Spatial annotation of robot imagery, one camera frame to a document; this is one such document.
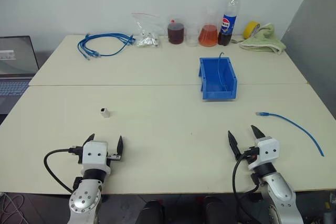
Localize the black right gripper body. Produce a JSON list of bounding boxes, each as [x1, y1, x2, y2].
[[238, 145, 260, 166]]

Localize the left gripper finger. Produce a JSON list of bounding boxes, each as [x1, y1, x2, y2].
[[83, 133, 96, 145], [116, 135, 124, 156]]

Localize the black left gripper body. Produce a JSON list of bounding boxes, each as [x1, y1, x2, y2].
[[69, 144, 123, 164]]

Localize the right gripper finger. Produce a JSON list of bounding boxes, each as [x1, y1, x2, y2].
[[227, 130, 243, 161], [250, 125, 266, 140]]

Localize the blue plastic storage bin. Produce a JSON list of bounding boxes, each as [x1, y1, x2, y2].
[[198, 56, 239, 101]]

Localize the dark rounded shape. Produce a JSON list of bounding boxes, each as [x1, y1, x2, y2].
[[141, 200, 166, 224]]

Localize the green towel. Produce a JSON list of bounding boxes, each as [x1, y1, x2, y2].
[[239, 23, 287, 56]]

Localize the yellow tape roll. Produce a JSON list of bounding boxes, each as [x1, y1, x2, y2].
[[243, 20, 261, 40]]

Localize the flask of orange liquid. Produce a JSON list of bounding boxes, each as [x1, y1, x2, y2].
[[197, 8, 220, 47]]

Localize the grey laptop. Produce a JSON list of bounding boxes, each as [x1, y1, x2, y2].
[[0, 35, 40, 115]]

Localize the clear bag of connectors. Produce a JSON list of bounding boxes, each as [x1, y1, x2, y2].
[[131, 12, 162, 49]]

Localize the cola bottle with blue cap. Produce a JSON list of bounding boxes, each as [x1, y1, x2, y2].
[[217, 0, 242, 47]]

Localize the empty glass beaker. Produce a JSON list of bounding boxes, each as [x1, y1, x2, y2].
[[185, 23, 202, 48]]

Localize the cup of dark red liquid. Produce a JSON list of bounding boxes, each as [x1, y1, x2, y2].
[[166, 15, 186, 45]]

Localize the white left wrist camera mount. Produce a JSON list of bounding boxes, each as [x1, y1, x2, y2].
[[82, 141, 112, 175]]

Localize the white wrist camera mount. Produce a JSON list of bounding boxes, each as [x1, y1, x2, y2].
[[82, 141, 112, 175], [247, 136, 280, 171]]

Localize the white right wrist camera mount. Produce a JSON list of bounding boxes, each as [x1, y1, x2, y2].
[[247, 136, 280, 171]]

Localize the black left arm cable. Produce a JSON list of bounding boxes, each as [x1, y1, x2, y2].
[[43, 148, 79, 194]]

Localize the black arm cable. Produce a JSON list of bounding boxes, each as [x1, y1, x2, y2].
[[43, 148, 79, 194], [232, 149, 264, 224]]

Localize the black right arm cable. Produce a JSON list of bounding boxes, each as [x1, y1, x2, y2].
[[232, 149, 264, 224]]

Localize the white floor cables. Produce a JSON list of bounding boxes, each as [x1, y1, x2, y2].
[[0, 191, 26, 224]]

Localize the bundle of blue cables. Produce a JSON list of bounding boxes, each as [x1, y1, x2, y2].
[[77, 33, 136, 61]]

